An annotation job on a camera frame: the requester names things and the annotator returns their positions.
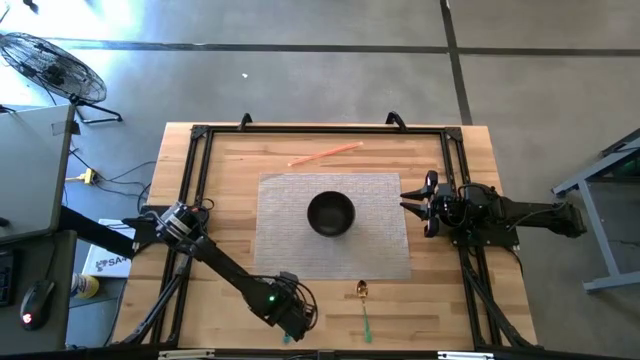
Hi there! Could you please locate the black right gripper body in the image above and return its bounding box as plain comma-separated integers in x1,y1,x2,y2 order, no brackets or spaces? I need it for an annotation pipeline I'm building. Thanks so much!
423,170,464,238

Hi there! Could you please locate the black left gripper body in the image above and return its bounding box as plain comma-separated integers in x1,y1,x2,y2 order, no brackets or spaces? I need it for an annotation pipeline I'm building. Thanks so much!
275,292,319,343

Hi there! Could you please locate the gold spoon with green handle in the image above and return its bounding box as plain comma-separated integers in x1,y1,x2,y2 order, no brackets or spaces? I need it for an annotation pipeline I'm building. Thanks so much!
355,279,374,345

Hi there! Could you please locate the grey woven placemat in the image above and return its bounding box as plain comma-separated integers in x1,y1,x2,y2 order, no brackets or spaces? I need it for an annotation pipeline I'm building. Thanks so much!
253,172,413,281

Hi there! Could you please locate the black bowl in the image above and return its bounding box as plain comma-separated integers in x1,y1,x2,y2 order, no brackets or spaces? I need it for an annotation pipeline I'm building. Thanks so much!
306,190,357,238

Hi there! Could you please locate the white cardboard box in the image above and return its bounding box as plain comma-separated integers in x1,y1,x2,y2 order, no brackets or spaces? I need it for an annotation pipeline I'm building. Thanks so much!
81,218,137,279

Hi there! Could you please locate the yellow bottle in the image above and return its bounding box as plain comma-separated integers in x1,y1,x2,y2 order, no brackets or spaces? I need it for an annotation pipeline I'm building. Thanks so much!
69,272,101,300

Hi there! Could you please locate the yellow power strip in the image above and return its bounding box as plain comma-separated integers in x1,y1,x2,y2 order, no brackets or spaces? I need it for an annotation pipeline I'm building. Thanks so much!
64,168,97,186

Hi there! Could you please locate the black computer mouse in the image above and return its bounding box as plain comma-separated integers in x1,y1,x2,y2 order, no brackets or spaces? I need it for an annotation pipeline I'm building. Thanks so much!
18,278,56,332

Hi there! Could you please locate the dark desk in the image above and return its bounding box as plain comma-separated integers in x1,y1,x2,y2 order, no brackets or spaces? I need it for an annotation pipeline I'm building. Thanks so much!
0,229,79,356

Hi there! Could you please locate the black keyboard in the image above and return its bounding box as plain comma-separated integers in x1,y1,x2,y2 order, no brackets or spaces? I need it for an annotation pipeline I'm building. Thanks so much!
0,249,15,307

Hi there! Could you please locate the grey side table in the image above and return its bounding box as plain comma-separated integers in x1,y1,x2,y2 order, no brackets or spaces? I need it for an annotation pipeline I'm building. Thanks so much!
0,103,76,246

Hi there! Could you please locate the black floor fan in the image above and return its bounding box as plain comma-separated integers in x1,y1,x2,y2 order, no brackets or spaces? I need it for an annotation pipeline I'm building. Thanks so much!
0,32,124,125

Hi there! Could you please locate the black aluminium table frame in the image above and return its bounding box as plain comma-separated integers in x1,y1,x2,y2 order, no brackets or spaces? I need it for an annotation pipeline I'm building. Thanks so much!
117,122,539,351

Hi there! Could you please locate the black floor cable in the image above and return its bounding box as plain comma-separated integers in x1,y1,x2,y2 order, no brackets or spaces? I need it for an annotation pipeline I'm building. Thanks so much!
64,149,159,214

